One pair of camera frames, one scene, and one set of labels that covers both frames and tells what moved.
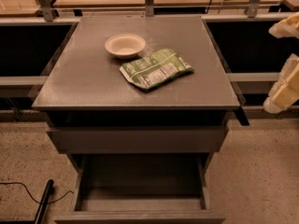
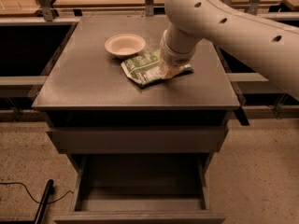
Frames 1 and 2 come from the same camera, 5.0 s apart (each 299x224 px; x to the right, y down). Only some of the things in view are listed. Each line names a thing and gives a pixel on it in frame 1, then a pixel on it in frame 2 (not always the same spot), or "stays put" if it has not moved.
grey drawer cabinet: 143,103 stays put
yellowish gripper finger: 286,28 -> 169,71
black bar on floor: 49,189 stays put
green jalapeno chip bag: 156,68 stays put
